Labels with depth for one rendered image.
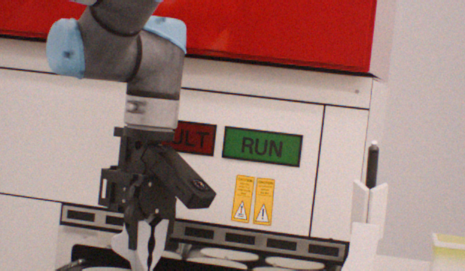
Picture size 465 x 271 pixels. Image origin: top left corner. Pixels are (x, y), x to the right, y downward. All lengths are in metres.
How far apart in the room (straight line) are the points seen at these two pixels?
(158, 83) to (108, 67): 0.08
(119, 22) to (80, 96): 0.32
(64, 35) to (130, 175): 0.22
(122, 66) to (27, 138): 0.31
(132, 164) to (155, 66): 0.14
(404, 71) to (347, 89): 1.49
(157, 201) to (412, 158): 1.66
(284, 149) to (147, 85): 0.25
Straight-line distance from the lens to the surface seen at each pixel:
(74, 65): 1.27
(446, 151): 2.92
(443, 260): 1.17
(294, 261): 1.45
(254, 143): 1.45
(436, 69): 2.92
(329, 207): 1.45
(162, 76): 1.32
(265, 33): 1.41
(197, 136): 1.47
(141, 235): 1.34
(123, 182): 1.35
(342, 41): 1.39
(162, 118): 1.33
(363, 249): 1.10
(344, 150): 1.44
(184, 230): 1.49
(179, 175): 1.30
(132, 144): 1.37
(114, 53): 1.26
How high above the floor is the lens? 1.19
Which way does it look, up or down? 3 degrees down
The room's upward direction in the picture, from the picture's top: 6 degrees clockwise
